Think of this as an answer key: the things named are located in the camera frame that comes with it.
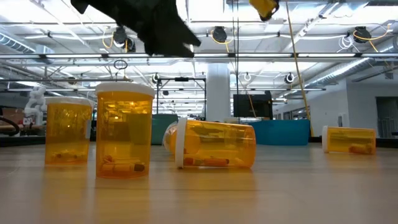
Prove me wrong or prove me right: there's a blue plastic bin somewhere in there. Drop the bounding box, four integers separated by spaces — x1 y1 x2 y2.
248 119 312 146

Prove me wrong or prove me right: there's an orange pill bottle white cap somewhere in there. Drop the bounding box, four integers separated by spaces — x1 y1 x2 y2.
174 117 257 170
162 121 178 156
322 125 377 156
95 82 155 180

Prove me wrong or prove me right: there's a long ceiling light bar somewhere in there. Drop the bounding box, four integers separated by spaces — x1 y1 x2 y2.
0 52 398 59

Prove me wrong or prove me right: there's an orange pill bottle white label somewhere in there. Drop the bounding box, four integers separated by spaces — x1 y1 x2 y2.
44 95 94 166

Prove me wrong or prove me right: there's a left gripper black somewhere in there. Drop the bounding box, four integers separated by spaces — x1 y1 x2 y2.
70 0 203 58

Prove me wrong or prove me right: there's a teal plastic bin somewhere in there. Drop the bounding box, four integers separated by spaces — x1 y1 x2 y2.
151 113 180 146

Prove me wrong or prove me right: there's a slim orange pill bottle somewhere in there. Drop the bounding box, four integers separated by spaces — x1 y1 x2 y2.
248 0 280 19

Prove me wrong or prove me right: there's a dark door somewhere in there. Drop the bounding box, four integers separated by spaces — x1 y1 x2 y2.
375 96 398 138

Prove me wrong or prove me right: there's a black curved cable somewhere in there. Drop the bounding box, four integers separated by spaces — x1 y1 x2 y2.
0 116 21 137

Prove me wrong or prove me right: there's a black metal stand frame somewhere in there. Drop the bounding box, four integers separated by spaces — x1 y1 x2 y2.
156 77 207 119

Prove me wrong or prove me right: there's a long black cable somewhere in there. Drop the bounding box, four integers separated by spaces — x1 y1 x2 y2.
231 0 241 124

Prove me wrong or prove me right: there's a long yellow cable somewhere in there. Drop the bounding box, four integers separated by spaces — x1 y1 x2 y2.
284 0 315 138

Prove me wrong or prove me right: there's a silver ventilation duct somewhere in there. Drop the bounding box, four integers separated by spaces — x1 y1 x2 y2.
0 30 55 65
306 39 398 90

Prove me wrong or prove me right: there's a black monitor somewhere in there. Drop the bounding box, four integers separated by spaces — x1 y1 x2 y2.
233 93 274 121

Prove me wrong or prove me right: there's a cardboard box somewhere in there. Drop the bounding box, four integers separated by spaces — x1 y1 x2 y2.
0 107 25 125

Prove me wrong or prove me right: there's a white building column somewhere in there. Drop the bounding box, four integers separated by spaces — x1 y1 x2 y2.
206 63 232 123

